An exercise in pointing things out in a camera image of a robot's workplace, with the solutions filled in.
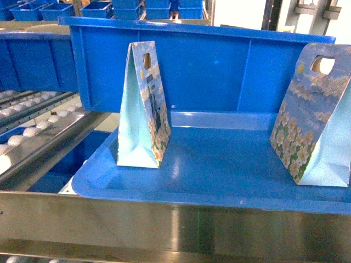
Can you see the flower gift bag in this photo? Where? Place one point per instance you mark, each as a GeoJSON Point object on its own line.
{"type": "Point", "coordinates": [144, 129]}
{"type": "Point", "coordinates": [311, 134]}

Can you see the white roller conveyor track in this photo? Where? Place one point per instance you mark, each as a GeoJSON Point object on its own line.
{"type": "Point", "coordinates": [24, 115]}

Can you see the blue plastic tray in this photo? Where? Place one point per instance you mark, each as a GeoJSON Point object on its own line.
{"type": "Point", "coordinates": [215, 159]}

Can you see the large blue plastic crate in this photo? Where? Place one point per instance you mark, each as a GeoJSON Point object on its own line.
{"type": "Point", "coordinates": [203, 68]}

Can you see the blue crate on left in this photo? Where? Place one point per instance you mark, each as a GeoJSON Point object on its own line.
{"type": "Point", "coordinates": [37, 62]}

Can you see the stainless steel front rail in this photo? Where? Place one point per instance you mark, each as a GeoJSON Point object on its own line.
{"type": "Point", "coordinates": [56, 218]}

